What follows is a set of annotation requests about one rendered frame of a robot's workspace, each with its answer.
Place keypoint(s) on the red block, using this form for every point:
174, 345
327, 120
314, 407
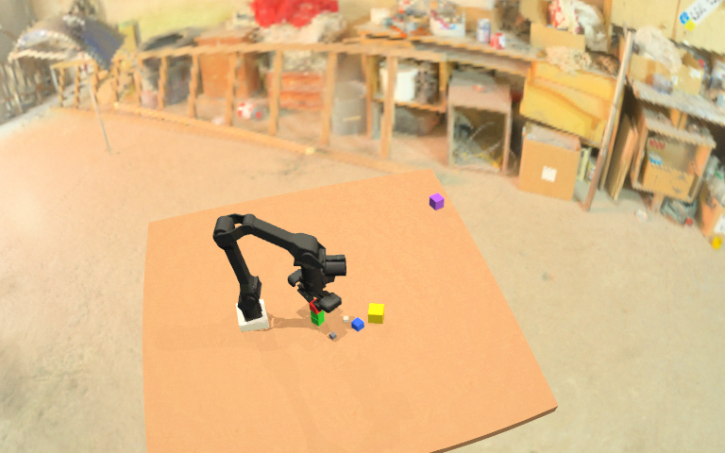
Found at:
313, 308

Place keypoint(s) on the small purple cube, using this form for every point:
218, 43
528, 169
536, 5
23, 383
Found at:
437, 201

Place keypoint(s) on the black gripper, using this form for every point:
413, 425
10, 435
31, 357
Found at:
310, 289

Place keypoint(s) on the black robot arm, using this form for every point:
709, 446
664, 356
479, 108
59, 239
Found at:
309, 254

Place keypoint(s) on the blue block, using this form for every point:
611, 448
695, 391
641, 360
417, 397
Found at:
357, 324

